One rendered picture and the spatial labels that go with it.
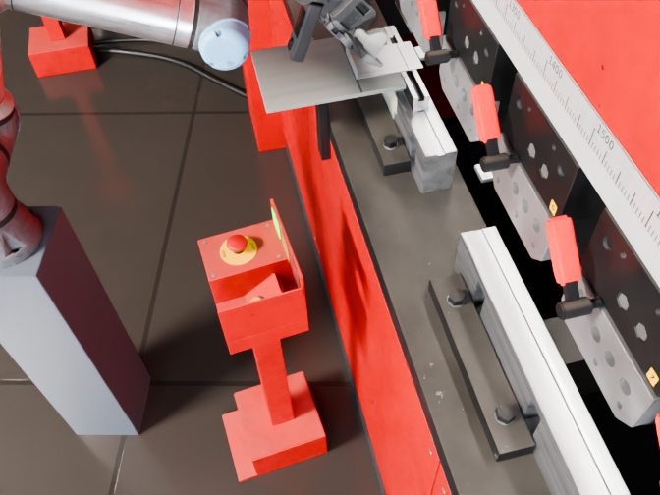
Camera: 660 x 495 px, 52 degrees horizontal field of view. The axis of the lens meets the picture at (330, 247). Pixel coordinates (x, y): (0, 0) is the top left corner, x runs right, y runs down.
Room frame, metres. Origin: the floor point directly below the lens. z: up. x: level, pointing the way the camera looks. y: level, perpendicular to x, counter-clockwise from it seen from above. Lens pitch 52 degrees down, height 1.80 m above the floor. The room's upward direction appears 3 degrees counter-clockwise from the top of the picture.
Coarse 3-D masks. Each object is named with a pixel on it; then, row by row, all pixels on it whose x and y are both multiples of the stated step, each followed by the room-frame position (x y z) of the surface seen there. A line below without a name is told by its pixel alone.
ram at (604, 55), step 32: (480, 0) 0.70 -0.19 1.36; (544, 0) 0.57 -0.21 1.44; (576, 0) 0.52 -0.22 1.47; (608, 0) 0.48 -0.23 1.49; (640, 0) 0.44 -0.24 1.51; (512, 32) 0.61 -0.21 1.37; (544, 32) 0.55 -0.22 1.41; (576, 32) 0.50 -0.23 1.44; (608, 32) 0.46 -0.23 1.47; (640, 32) 0.43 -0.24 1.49; (576, 64) 0.49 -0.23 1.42; (608, 64) 0.45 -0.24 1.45; (640, 64) 0.41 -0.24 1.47; (544, 96) 0.52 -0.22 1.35; (608, 96) 0.44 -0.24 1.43; (640, 96) 0.40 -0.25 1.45; (576, 128) 0.46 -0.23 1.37; (608, 128) 0.42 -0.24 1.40; (640, 128) 0.39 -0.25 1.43; (640, 160) 0.37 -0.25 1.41; (608, 192) 0.39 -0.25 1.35; (640, 224) 0.34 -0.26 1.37; (640, 256) 0.33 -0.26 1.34
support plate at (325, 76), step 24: (312, 48) 1.12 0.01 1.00; (336, 48) 1.11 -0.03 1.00; (264, 72) 1.05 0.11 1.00; (288, 72) 1.05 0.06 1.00; (312, 72) 1.04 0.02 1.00; (336, 72) 1.04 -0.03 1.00; (264, 96) 0.98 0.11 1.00; (288, 96) 0.97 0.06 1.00; (312, 96) 0.97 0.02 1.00; (336, 96) 0.97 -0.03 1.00; (360, 96) 0.98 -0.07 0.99
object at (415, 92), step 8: (392, 40) 1.14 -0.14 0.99; (400, 40) 1.13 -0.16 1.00; (408, 72) 1.04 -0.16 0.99; (416, 72) 1.03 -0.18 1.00; (408, 80) 1.01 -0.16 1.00; (416, 80) 1.00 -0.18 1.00; (408, 88) 0.99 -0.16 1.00; (416, 88) 0.99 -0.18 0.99; (424, 88) 0.98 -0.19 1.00; (408, 96) 0.98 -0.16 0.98; (416, 96) 0.96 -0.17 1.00; (424, 96) 0.96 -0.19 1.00; (416, 104) 0.95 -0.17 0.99; (424, 104) 0.96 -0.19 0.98
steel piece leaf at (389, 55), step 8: (384, 48) 1.10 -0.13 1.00; (392, 48) 1.10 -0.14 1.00; (352, 56) 1.08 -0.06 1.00; (376, 56) 1.08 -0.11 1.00; (384, 56) 1.08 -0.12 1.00; (392, 56) 1.08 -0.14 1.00; (400, 56) 1.07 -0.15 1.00; (352, 64) 1.05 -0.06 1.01; (360, 64) 1.06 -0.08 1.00; (368, 64) 1.06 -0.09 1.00; (384, 64) 1.05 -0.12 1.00; (392, 64) 1.05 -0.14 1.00; (400, 64) 1.05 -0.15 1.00; (360, 72) 1.03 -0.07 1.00; (368, 72) 1.03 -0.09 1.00; (376, 72) 1.03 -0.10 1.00; (384, 72) 1.03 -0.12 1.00; (392, 72) 1.03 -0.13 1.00
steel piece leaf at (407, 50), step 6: (402, 42) 1.12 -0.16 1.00; (408, 42) 1.12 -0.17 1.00; (402, 48) 1.10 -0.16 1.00; (408, 48) 1.10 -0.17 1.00; (402, 54) 1.08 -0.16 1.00; (408, 54) 1.08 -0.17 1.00; (414, 54) 1.08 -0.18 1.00; (408, 60) 1.06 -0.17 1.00; (414, 60) 1.06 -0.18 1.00; (408, 66) 1.04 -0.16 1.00; (414, 66) 1.04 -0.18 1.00; (420, 66) 1.04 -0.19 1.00
